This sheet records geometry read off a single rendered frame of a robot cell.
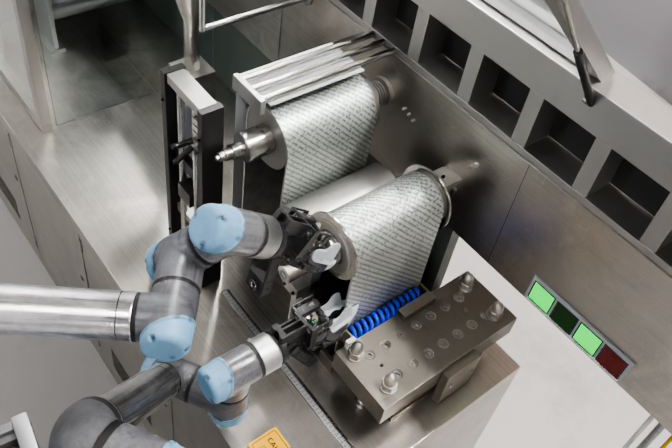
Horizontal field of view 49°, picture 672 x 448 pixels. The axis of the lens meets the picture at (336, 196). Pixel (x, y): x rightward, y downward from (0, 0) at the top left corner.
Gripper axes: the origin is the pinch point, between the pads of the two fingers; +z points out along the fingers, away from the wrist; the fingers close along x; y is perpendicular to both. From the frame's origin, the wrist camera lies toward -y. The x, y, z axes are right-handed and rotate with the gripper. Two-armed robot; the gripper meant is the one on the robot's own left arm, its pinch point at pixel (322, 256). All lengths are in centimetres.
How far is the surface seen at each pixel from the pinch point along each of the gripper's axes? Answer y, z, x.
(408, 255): 6.8, 21.4, -4.5
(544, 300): 17.5, 32.7, -29.0
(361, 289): -3.4, 13.8, -4.5
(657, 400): 18, 33, -56
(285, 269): -7.8, 0.7, 5.1
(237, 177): -6.7, 12.4, 37.0
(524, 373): -29, 161, -12
